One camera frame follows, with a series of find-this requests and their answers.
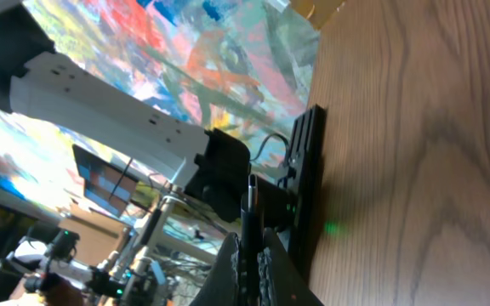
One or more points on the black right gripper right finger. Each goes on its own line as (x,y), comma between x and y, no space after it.
(280,283)

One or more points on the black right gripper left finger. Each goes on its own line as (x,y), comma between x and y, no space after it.
(221,286)

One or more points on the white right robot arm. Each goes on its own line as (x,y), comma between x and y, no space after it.
(257,266)

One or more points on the dark monitor screen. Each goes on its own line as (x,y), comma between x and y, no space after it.
(104,184)

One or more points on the colourful painted backdrop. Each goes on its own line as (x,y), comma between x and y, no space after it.
(244,67)

